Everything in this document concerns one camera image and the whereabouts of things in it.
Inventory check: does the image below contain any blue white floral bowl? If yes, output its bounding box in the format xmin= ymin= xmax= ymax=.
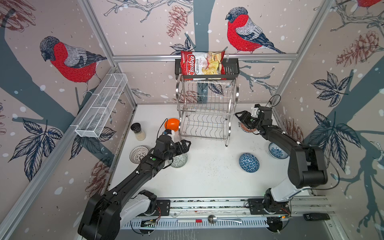
xmin=269 ymin=143 xmax=289 ymax=160

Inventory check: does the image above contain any salt grinder with black cap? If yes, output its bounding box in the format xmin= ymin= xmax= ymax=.
xmin=131 ymin=123 xmax=146 ymax=141

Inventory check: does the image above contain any steel wire dish rack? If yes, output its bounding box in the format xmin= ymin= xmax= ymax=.
xmin=176 ymin=76 xmax=240 ymax=146

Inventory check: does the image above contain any black wall shelf basket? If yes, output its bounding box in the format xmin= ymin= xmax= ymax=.
xmin=175 ymin=59 xmax=240 ymax=80

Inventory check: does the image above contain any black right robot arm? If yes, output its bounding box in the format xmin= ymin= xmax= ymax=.
xmin=235 ymin=104 xmax=328 ymax=214

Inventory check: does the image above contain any red cassava chips bag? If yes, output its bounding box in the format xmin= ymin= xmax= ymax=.
xmin=181 ymin=51 xmax=225 ymax=76

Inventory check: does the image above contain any red patterned ceramic bowl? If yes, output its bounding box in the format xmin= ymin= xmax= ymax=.
xmin=239 ymin=123 xmax=257 ymax=133

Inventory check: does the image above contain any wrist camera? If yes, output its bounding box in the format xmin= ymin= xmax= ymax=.
xmin=251 ymin=107 xmax=259 ymax=118
xmin=163 ymin=129 xmax=175 ymax=136

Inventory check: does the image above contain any black remote device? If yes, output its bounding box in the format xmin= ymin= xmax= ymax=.
xmin=303 ymin=213 xmax=331 ymax=222

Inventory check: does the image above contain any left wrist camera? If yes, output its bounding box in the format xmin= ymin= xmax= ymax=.
xmin=163 ymin=129 xmax=175 ymax=136

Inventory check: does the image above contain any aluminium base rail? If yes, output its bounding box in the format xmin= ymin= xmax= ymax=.
xmin=122 ymin=196 xmax=335 ymax=234

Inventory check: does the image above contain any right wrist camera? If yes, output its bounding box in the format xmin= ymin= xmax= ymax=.
xmin=251 ymin=107 xmax=259 ymax=118

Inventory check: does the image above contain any dark blue geometric bowl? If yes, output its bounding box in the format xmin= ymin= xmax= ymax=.
xmin=239 ymin=153 xmax=260 ymax=173

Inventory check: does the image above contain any white lattice pattern bowl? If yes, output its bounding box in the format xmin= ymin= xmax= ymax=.
xmin=130 ymin=146 xmax=149 ymax=164

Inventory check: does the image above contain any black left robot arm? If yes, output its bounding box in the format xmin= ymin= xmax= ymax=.
xmin=78 ymin=135 xmax=191 ymax=240

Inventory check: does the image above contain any metal spoon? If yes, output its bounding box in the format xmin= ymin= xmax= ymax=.
xmin=208 ymin=215 xmax=243 ymax=225

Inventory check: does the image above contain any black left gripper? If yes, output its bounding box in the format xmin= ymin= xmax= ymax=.
xmin=163 ymin=138 xmax=191 ymax=161

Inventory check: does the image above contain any orange plastic bowl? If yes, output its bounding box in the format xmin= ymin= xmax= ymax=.
xmin=164 ymin=118 xmax=180 ymax=132

